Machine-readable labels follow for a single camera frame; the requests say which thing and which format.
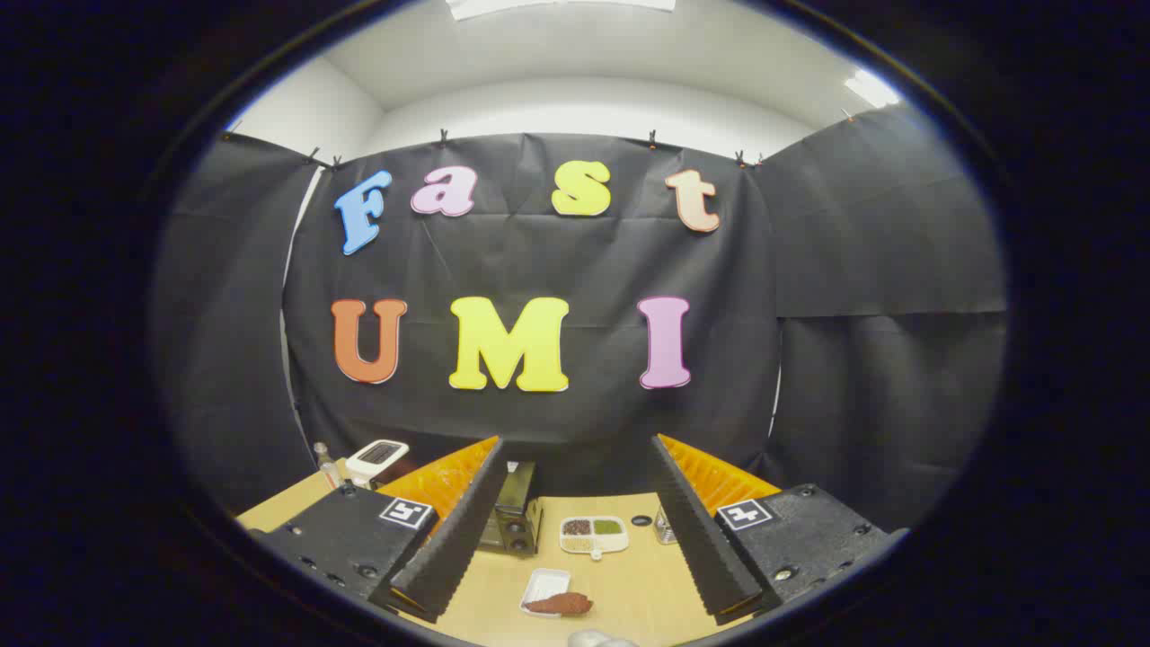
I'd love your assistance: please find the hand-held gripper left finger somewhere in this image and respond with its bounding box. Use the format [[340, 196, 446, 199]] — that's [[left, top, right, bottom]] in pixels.
[[247, 436, 509, 624]]

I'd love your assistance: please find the black toaster oven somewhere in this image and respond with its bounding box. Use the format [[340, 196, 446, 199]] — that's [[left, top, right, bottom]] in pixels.
[[479, 461, 544, 555]]

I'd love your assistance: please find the white pop-up toaster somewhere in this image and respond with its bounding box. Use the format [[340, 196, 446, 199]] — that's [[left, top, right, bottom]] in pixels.
[[345, 439, 411, 491]]

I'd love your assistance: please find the white divided dish with beans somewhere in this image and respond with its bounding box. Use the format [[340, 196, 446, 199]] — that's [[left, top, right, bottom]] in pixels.
[[559, 515, 630, 562]]

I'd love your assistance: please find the ceiling light panel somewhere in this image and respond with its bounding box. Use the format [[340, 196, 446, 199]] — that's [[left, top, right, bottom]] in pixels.
[[843, 69, 902, 109], [447, 0, 677, 21]]

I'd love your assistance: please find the red raw meat piece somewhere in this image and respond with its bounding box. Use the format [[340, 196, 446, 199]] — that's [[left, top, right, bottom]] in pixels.
[[525, 592, 594, 617]]

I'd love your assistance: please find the white rectangular plastic tray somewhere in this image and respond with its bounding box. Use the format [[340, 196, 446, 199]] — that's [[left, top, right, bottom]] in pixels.
[[519, 568, 572, 619]]

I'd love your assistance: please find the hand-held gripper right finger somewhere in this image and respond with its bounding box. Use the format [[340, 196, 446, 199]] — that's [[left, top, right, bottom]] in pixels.
[[649, 434, 908, 626]]

